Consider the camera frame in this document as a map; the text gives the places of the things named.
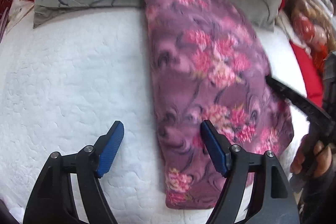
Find bagged stuffed toys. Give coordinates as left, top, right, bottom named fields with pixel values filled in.
left=286, top=0, right=335, bottom=75

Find person's right hand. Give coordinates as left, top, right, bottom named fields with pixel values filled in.
left=290, top=134, right=334, bottom=179

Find red blanket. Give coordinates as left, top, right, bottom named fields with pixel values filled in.
left=289, top=40, right=323, bottom=107

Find pink floral fleece garment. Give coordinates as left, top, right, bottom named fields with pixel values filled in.
left=145, top=0, right=294, bottom=209

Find white quilted mattress cover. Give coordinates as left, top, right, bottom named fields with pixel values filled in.
left=1, top=9, right=309, bottom=223

